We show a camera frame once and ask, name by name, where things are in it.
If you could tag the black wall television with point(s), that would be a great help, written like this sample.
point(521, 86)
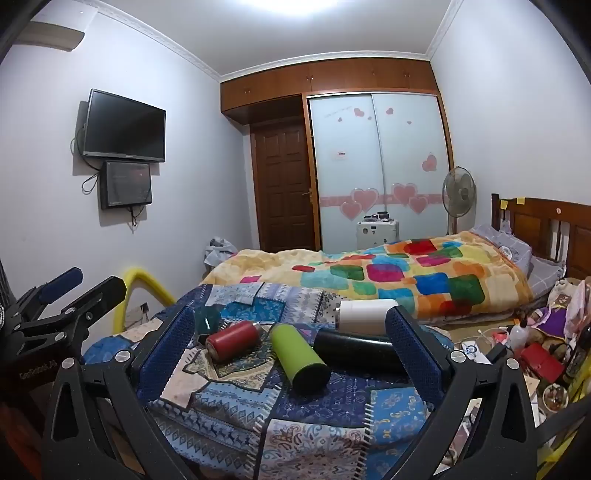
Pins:
point(124, 127)

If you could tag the wooden wardrobe with glass doors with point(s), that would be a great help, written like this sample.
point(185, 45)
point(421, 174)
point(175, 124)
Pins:
point(351, 83)

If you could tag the wall power socket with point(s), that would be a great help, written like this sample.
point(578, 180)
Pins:
point(144, 308)

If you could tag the dark green cup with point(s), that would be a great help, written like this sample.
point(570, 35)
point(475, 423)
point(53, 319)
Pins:
point(207, 321)

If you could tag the red box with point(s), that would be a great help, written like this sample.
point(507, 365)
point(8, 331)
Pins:
point(544, 363)

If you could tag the grey cloth pile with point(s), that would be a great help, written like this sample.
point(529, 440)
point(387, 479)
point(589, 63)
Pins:
point(219, 251)

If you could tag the colourful checked blanket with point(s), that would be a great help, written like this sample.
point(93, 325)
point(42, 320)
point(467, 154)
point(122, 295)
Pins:
point(415, 277)

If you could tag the white air conditioner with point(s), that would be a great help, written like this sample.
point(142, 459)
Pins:
point(51, 32)

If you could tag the white small appliance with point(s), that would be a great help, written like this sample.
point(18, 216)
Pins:
point(376, 236)

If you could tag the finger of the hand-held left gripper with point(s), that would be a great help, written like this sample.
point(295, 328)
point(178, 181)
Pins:
point(60, 281)
point(97, 295)

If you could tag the blue patchwork blanket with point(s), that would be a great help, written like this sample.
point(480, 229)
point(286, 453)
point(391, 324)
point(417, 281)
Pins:
point(323, 415)

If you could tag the red cup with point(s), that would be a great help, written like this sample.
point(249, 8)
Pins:
point(231, 344)

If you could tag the standing fan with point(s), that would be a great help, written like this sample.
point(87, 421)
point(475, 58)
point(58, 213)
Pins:
point(459, 189)

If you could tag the small round bowl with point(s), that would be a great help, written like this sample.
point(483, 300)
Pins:
point(555, 397)

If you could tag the small black wall monitor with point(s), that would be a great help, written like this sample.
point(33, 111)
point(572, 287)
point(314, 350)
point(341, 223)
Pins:
point(127, 183)

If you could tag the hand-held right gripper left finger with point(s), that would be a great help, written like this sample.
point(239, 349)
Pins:
point(166, 353)

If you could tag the dark glass bottle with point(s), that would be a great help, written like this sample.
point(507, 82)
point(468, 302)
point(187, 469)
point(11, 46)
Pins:
point(581, 353)

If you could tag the grey pillow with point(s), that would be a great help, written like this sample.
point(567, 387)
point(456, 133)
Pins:
point(508, 251)

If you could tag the yellow foam tube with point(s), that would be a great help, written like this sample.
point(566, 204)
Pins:
point(121, 300)

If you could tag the black cup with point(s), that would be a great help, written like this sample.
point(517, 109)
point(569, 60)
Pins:
point(351, 349)

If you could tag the clear spray bottle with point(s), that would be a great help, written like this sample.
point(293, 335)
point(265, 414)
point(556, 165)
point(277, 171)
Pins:
point(518, 337)

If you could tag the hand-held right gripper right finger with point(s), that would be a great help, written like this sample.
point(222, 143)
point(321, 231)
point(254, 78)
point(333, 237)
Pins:
point(415, 353)

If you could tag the brown wooden door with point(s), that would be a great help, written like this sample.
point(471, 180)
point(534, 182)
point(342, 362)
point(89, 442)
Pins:
point(284, 189)

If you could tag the wooden bed headboard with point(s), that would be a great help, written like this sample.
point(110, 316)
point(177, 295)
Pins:
point(538, 226)

